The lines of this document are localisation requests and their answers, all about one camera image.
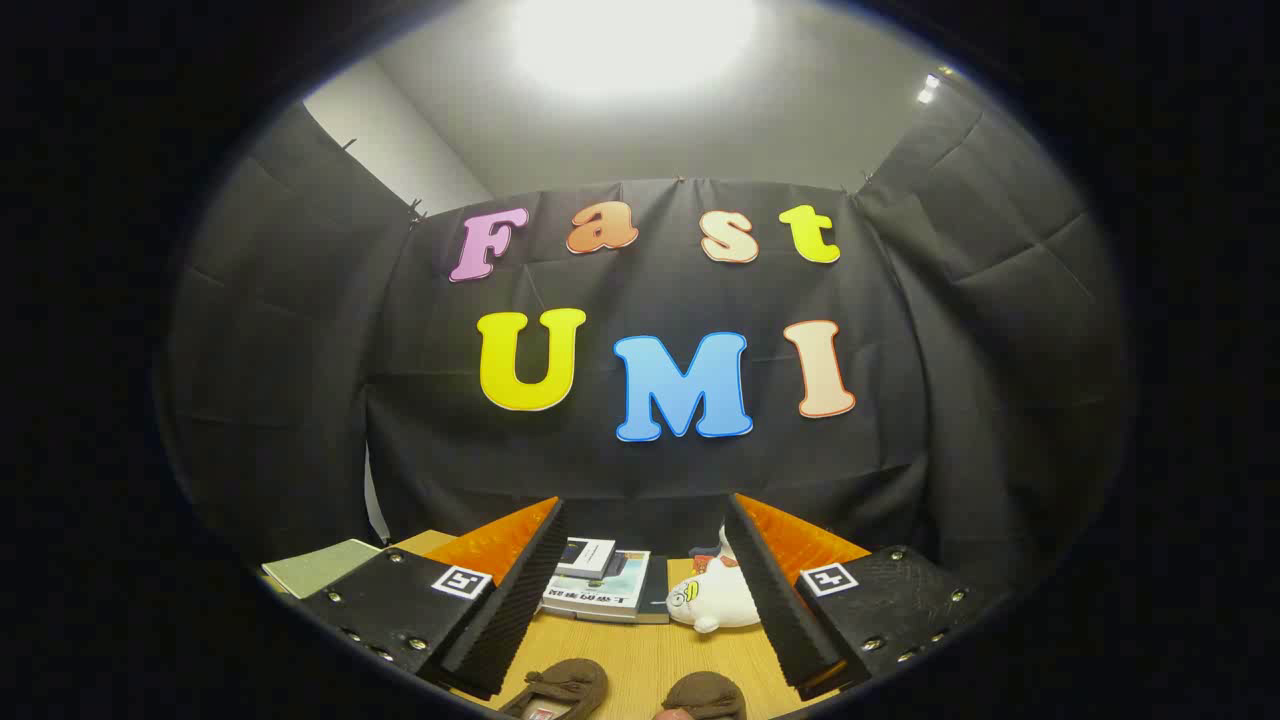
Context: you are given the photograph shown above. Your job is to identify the brown fuzzy shoe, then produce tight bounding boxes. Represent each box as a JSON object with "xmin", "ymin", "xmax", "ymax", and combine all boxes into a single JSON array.
[
  {"xmin": 660, "ymin": 671, "xmax": 748, "ymax": 720},
  {"xmin": 498, "ymin": 658, "xmax": 609, "ymax": 719}
]

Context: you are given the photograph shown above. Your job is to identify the ceiling light panel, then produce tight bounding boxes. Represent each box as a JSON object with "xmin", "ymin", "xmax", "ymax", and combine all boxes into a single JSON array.
[{"xmin": 510, "ymin": 0, "xmax": 761, "ymax": 96}]

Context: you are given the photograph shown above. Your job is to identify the white plush toy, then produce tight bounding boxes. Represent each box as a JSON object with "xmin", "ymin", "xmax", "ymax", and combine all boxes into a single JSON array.
[{"xmin": 666, "ymin": 555, "xmax": 763, "ymax": 634}]

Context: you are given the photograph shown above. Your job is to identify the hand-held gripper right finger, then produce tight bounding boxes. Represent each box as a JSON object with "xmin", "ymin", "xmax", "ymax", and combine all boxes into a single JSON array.
[{"xmin": 722, "ymin": 492, "xmax": 991, "ymax": 701}]

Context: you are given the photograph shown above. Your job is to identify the cream fabric storage box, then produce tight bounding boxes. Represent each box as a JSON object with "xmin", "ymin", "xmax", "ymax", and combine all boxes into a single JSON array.
[{"xmin": 262, "ymin": 539, "xmax": 383, "ymax": 599}]

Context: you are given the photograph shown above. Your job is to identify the sky blue cover book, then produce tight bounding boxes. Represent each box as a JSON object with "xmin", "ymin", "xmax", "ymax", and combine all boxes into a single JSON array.
[{"xmin": 543, "ymin": 550, "xmax": 653, "ymax": 621}]

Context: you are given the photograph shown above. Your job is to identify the white book dark photo cover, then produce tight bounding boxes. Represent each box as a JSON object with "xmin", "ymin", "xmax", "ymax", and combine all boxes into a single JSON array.
[{"xmin": 555, "ymin": 537, "xmax": 617, "ymax": 579}]

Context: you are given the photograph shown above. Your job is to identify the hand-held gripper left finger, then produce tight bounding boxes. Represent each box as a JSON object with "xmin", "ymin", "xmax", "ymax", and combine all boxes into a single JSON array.
[{"xmin": 298, "ymin": 497, "xmax": 569, "ymax": 701}]

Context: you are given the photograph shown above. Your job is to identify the penguin plush toy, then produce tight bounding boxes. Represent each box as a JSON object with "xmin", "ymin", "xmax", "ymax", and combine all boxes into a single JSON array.
[{"xmin": 690, "ymin": 525, "xmax": 739, "ymax": 573}]

